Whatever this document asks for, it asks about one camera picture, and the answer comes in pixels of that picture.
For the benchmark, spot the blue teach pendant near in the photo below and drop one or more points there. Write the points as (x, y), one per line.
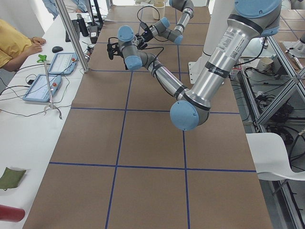
(38, 91)

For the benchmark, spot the person in yellow shirt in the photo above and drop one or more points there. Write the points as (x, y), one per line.
(15, 47)

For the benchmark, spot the blue teach pendant far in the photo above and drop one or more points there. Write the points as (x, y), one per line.
(63, 63)

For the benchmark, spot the metal stand with green top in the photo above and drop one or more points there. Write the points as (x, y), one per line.
(43, 59)

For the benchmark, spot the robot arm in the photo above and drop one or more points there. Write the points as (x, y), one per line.
(161, 27)
(249, 19)

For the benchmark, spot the white chair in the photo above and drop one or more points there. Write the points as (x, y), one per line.
(271, 158)

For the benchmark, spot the aluminium frame post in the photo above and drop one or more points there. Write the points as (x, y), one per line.
(72, 34)

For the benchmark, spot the cream cylindrical container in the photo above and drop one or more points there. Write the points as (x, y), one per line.
(159, 9)

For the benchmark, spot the black water bottle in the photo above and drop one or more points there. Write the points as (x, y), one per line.
(82, 25)

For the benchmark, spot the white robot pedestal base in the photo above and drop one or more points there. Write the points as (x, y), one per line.
(195, 69)

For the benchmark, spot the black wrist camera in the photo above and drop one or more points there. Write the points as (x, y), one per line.
(147, 35)

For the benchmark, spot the green cloth pouch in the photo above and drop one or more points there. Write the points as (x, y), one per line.
(11, 178)

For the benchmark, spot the red cylinder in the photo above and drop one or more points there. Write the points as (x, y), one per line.
(11, 214)

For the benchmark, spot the black computer mouse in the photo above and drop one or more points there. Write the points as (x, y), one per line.
(57, 49)

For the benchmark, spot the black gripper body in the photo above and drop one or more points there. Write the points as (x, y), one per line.
(116, 49)

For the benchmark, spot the blue teach pendant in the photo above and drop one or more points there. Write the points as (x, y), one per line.
(63, 63)
(38, 91)

